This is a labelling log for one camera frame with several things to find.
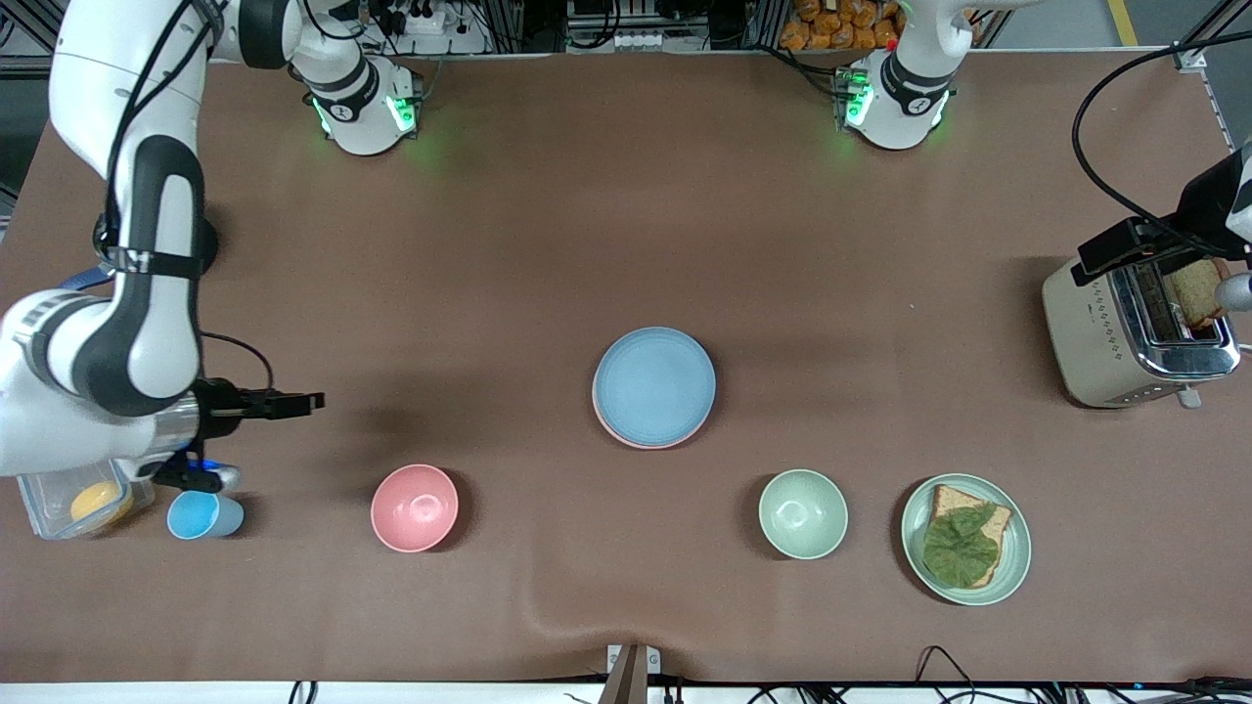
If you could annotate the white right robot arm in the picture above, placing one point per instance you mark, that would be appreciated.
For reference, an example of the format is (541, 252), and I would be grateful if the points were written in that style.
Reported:
(147, 323)

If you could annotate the brown bread slice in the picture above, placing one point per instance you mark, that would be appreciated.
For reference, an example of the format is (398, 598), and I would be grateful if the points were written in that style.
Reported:
(947, 501)

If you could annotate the yellow round food piece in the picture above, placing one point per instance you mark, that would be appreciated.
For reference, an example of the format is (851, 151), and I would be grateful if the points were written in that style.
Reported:
(98, 504)

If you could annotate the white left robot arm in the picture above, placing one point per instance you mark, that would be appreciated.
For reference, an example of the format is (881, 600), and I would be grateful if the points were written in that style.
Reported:
(900, 108)

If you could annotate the pink bowl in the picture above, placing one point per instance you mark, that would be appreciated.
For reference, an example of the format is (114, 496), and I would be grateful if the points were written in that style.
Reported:
(415, 508)

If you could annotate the pink plate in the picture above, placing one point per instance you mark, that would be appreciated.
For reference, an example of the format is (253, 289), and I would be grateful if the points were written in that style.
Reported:
(641, 444)

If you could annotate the blue cup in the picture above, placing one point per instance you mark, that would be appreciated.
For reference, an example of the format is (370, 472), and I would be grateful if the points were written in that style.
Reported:
(196, 513)

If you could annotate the clear plastic container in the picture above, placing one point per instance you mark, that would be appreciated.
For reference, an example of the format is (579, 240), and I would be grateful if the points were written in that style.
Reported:
(44, 508)

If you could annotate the blue plate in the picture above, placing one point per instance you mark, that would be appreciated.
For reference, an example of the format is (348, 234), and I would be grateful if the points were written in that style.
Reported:
(653, 386)

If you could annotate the white power strip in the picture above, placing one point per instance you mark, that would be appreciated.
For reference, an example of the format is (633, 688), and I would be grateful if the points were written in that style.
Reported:
(425, 18)
(636, 41)

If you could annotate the green bowl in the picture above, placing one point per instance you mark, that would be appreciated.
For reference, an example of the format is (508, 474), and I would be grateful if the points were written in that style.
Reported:
(802, 513)

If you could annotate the orange snack bags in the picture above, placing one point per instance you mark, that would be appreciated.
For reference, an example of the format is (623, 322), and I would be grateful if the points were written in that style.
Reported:
(831, 29)

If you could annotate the aluminium frame strut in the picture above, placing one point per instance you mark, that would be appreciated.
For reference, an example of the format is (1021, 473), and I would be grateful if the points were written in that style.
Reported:
(1191, 57)
(24, 66)

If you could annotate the brown toast slice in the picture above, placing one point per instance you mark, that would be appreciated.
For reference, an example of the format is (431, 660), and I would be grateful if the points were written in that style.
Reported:
(1193, 298)

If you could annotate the green plate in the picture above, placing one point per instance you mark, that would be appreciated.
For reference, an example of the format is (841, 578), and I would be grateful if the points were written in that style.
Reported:
(1017, 548)

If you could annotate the brown table cover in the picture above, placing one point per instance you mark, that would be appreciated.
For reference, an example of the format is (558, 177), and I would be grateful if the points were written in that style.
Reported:
(587, 196)

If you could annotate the green lettuce leaf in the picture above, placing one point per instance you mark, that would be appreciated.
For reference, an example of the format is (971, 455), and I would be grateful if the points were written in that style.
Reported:
(959, 552)

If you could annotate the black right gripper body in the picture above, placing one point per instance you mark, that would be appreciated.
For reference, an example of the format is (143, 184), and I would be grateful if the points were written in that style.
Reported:
(218, 404)

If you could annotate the beige chrome toaster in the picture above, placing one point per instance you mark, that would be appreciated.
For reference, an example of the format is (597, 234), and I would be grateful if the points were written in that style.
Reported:
(1081, 342)

